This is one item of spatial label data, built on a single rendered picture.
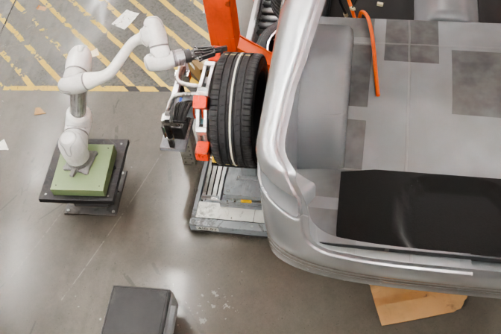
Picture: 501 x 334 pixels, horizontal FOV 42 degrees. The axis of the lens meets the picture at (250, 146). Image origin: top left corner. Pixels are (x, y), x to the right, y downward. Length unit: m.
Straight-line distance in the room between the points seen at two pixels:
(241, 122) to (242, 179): 0.84
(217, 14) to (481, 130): 1.63
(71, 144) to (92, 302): 1.00
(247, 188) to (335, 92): 1.19
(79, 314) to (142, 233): 0.65
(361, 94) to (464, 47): 0.68
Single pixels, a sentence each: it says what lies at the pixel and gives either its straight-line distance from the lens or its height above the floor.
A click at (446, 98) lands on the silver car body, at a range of 3.60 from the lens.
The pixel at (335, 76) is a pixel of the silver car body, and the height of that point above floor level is 1.32.
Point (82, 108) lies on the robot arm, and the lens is 4.15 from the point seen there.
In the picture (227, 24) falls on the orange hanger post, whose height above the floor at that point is 1.08.
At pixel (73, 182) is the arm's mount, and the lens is 4.30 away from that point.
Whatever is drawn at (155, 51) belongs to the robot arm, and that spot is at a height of 1.36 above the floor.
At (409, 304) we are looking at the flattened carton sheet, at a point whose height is 0.01.
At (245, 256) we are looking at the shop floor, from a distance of 4.19.
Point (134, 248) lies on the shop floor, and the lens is 4.36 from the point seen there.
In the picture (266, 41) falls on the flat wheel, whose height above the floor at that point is 0.50.
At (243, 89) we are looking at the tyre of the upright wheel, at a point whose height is 1.15.
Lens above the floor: 3.71
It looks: 53 degrees down
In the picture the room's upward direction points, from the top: 8 degrees counter-clockwise
